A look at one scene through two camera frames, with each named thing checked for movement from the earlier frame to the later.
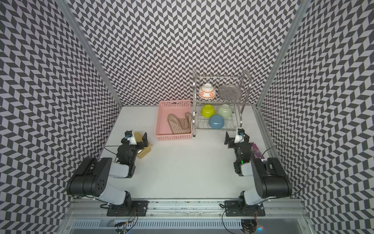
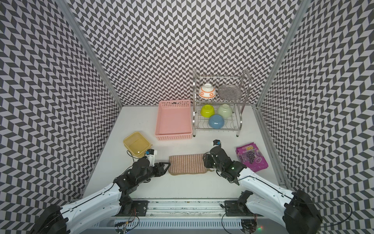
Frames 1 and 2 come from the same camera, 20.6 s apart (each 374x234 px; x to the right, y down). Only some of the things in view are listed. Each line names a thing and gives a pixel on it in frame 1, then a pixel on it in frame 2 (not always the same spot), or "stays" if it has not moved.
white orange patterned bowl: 207,91 stays
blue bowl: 216,121 stays
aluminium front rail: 93,207 stays
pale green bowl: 225,110 stays
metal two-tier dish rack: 218,101 stays
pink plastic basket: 178,108 stays
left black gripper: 140,144 to 161,169
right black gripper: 231,140 to 208,159
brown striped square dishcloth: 179,126 to 187,164
